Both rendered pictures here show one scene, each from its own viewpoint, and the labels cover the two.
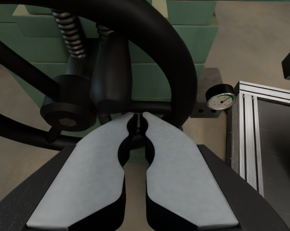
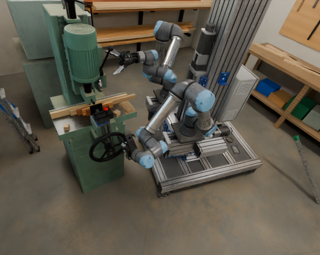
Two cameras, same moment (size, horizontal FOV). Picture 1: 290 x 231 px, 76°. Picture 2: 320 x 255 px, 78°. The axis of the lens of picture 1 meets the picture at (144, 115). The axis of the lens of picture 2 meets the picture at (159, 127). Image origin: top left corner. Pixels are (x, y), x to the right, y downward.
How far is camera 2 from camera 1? 1.30 m
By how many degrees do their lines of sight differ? 28
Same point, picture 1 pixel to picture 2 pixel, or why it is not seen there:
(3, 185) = (43, 225)
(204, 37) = (123, 126)
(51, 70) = (85, 147)
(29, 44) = (83, 141)
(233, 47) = not seen: hidden behind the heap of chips
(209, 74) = (127, 132)
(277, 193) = (166, 162)
